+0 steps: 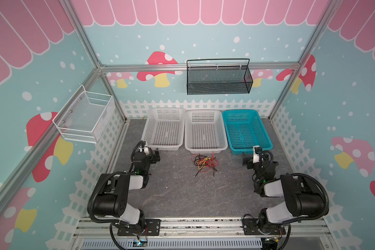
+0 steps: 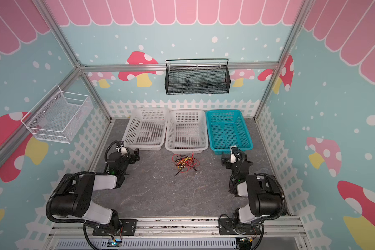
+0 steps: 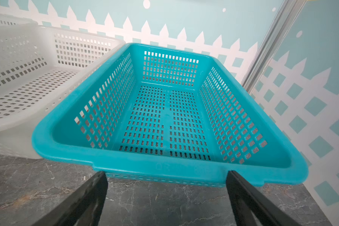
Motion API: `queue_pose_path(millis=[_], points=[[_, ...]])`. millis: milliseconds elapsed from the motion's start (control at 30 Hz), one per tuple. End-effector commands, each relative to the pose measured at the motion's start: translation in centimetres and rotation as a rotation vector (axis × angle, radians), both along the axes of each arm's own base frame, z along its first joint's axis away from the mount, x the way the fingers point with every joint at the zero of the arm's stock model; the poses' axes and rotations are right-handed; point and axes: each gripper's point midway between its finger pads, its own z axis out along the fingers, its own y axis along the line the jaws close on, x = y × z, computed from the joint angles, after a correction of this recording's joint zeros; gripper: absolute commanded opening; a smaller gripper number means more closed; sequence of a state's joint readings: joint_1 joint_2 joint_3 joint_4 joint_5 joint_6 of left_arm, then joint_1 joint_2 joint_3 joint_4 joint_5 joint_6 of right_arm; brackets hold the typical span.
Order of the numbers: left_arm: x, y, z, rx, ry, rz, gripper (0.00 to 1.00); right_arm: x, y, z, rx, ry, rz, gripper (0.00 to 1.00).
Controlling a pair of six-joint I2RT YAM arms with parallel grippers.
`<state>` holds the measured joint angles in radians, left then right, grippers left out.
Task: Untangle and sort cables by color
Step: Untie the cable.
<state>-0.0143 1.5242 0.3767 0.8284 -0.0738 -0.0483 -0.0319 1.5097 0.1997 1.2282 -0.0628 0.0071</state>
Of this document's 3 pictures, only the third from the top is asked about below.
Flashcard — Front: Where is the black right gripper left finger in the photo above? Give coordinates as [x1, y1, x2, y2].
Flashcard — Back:
[34, 171, 108, 226]

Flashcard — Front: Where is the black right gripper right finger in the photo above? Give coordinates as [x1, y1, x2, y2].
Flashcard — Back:
[226, 170, 299, 226]

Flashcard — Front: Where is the teal plastic basket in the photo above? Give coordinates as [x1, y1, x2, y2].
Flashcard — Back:
[32, 43, 308, 186]

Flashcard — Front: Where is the middle white plastic basket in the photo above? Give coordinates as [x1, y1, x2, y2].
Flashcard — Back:
[0, 24, 125, 159]

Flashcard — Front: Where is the white plastic basket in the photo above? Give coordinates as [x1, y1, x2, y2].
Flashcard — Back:
[0, 18, 38, 26]
[0, 24, 125, 159]

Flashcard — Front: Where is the left white plastic basket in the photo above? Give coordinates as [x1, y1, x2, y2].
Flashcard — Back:
[0, 18, 38, 26]

